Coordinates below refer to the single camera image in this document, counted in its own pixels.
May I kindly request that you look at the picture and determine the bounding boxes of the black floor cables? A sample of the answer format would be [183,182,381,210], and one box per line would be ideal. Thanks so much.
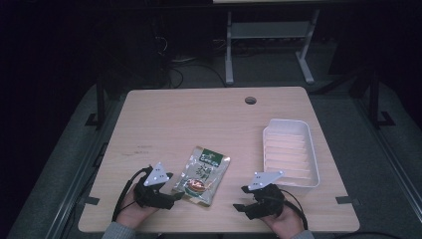
[163,56,228,89]

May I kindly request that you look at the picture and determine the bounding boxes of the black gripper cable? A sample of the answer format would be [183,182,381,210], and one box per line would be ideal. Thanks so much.
[280,188,310,231]
[111,166,154,223]

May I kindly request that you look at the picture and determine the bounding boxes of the white metal stand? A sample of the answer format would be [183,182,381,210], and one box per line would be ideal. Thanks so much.
[224,9,321,86]

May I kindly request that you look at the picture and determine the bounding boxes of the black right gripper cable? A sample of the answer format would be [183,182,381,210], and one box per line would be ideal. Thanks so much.
[280,188,310,231]

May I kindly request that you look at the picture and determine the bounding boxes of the white plastic tray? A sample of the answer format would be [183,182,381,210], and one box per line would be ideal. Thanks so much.
[262,118,321,197]

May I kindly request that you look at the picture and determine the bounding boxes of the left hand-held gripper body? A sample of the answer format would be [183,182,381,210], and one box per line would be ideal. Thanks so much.
[133,161,175,210]

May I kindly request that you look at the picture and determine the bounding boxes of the black metal stand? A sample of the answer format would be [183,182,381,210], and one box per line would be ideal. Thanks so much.
[366,68,397,129]
[85,81,107,129]

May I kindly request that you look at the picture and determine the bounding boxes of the person's left hand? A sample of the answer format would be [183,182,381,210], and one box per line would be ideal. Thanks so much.
[115,184,159,230]

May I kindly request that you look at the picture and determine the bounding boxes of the black floor cable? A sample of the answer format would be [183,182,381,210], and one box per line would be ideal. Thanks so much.
[332,230,404,239]

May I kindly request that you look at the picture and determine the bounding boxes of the green and silver food packet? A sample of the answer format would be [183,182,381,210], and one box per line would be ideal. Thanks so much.
[171,145,232,208]

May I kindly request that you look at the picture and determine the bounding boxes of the person's right hand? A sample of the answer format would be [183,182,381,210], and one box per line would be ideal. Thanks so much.
[260,202,307,239]

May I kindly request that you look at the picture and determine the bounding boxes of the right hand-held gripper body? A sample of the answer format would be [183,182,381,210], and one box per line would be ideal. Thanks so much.
[244,170,287,221]

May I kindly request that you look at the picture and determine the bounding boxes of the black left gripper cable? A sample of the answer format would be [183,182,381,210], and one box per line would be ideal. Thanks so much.
[111,166,154,223]

